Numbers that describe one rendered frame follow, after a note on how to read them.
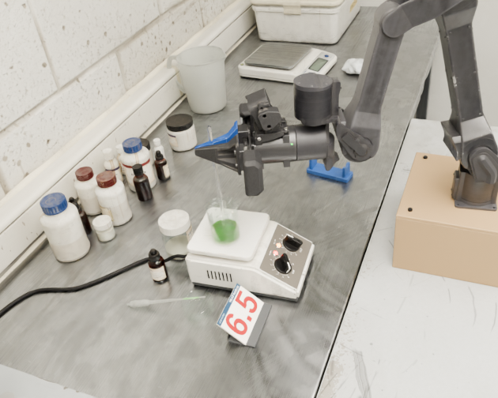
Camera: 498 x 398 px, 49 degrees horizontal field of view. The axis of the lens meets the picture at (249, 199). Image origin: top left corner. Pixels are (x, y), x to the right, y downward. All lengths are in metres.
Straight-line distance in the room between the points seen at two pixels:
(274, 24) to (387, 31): 1.15
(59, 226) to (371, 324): 0.59
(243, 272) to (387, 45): 0.42
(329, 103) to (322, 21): 1.05
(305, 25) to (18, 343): 1.31
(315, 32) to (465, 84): 1.07
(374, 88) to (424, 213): 0.24
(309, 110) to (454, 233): 0.32
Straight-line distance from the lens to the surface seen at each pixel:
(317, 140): 0.84
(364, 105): 0.83
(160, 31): 1.58
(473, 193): 0.96
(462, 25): 0.82
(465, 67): 0.85
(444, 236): 0.94
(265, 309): 0.94
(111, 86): 1.41
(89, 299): 1.04
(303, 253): 0.98
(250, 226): 0.97
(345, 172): 1.20
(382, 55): 0.80
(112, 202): 1.14
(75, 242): 1.11
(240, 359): 0.89
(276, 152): 0.83
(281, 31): 1.91
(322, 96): 0.80
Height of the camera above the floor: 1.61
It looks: 37 degrees down
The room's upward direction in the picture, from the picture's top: 8 degrees counter-clockwise
